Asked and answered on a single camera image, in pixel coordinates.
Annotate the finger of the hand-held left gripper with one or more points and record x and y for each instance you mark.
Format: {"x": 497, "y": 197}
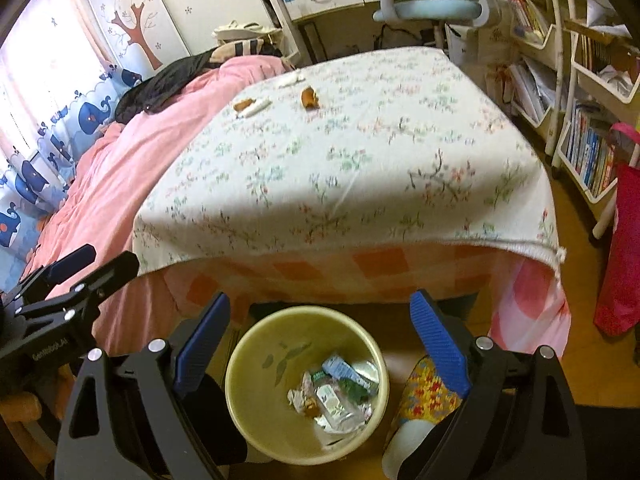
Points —
{"x": 107, "y": 275}
{"x": 72, "y": 262}

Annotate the floral bed sheet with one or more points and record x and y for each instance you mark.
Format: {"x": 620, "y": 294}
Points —
{"x": 350, "y": 170}

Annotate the beige paper bag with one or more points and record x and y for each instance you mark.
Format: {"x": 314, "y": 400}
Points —
{"x": 500, "y": 85}

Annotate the white wrapper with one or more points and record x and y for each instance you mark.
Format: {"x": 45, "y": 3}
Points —
{"x": 300, "y": 390}

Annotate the black jacket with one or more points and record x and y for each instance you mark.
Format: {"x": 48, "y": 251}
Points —
{"x": 160, "y": 87}

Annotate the striped pillow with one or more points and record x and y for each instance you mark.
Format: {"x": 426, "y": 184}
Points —
{"x": 245, "y": 47}

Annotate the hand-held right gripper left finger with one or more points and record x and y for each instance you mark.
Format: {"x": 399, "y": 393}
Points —
{"x": 200, "y": 350}

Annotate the blue and white carton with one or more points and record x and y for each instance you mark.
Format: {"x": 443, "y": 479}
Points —
{"x": 342, "y": 367}

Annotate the beige tote bag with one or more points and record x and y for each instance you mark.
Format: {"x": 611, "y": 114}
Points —
{"x": 245, "y": 29}

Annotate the pink bag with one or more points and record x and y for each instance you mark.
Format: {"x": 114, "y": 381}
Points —
{"x": 620, "y": 250}

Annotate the colourful patterned slipper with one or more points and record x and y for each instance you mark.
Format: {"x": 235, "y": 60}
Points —
{"x": 425, "y": 395}

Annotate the whale print curtain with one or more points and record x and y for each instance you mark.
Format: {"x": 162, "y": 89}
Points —
{"x": 65, "y": 150}

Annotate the green wrapper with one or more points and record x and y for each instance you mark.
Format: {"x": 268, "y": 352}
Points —
{"x": 357, "y": 390}

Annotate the cream trash bin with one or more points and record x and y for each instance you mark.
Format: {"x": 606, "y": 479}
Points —
{"x": 260, "y": 360}

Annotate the pink and orange checked sheet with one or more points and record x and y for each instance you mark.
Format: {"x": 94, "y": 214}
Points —
{"x": 350, "y": 270}

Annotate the pink duvet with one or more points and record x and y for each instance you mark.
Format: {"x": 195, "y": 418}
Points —
{"x": 125, "y": 185}

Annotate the clear plastic bottle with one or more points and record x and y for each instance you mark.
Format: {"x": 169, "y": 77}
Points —
{"x": 337, "y": 407}

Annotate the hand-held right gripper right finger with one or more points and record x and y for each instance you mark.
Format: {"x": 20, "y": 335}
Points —
{"x": 440, "y": 345}

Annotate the white book trolley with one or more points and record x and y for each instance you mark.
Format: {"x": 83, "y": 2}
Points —
{"x": 532, "y": 35}
{"x": 590, "y": 150}

